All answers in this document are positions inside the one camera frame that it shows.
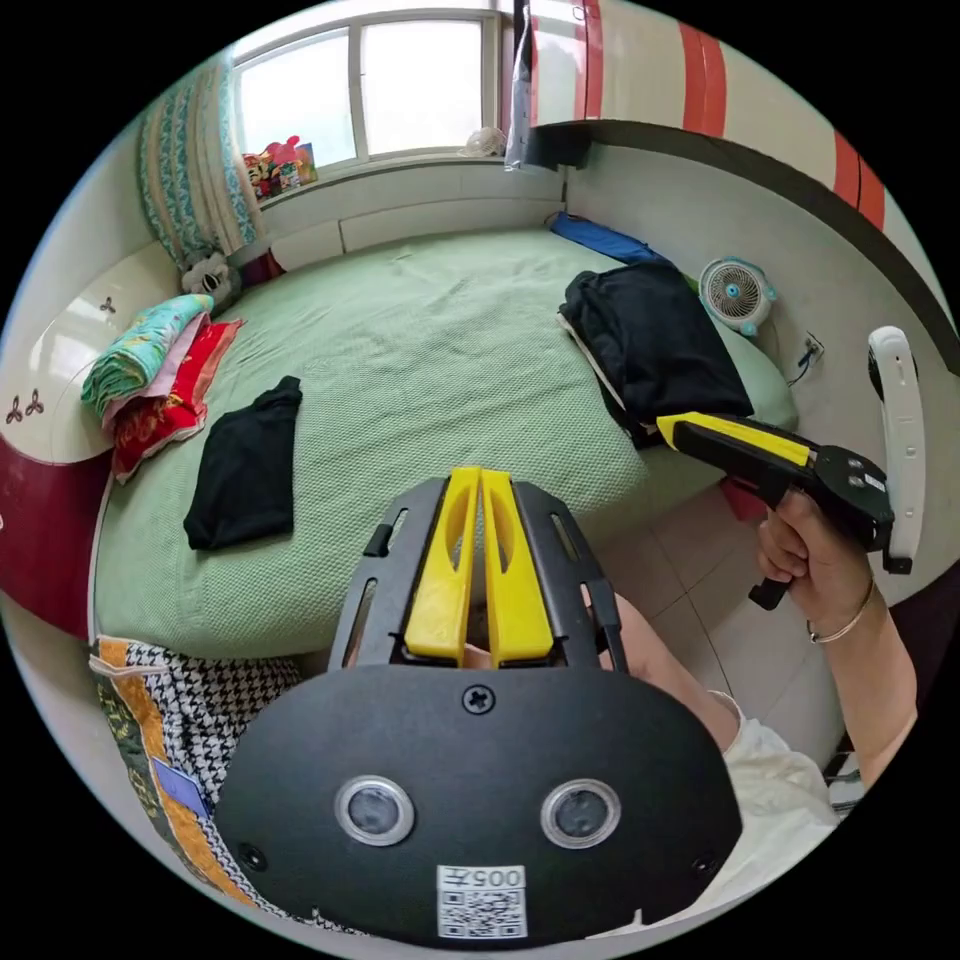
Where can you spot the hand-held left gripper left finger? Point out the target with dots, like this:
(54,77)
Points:
(442,585)

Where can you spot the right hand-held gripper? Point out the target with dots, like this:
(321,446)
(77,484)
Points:
(840,480)

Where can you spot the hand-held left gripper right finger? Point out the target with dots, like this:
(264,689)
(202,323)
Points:
(517,592)

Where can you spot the person's right forearm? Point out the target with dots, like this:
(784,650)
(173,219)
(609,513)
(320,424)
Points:
(874,690)

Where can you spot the black t-shirt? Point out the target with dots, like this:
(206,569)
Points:
(244,469)

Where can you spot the person's right hand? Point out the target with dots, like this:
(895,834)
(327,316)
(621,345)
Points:
(821,555)

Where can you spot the pile of clothes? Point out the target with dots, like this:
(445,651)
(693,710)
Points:
(652,345)

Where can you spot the white and blue fan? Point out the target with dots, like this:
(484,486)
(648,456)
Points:
(736,295)

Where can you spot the bed with green mat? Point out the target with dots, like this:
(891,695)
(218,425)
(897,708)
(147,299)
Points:
(450,352)

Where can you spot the blue folded mat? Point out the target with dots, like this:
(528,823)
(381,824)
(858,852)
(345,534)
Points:
(600,237)

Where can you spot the houndstooth patchwork quilt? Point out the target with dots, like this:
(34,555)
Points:
(169,720)

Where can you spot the person's body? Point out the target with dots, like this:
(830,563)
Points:
(772,795)

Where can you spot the red and pink pillow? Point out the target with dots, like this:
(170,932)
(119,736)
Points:
(169,409)

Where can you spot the teal floral folded blanket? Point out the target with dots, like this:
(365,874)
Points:
(142,352)

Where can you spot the grey stuffed toy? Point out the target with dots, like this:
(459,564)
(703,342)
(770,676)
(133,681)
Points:
(210,279)

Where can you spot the red and white cupboard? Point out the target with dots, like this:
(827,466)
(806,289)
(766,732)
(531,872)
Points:
(637,60)

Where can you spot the small white fan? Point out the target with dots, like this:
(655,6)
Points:
(484,141)

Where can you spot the hanging plastic bag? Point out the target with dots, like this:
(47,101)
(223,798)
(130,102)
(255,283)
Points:
(520,90)

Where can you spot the colourful toy box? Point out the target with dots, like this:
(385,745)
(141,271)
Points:
(281,169)

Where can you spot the teal patterned curtain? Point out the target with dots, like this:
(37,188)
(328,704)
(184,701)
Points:
(191,169)

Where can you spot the window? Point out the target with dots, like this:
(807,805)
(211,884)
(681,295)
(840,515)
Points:
(375,82)

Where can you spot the wall socket with plug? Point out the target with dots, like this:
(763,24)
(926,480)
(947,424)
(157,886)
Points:
(808,352)

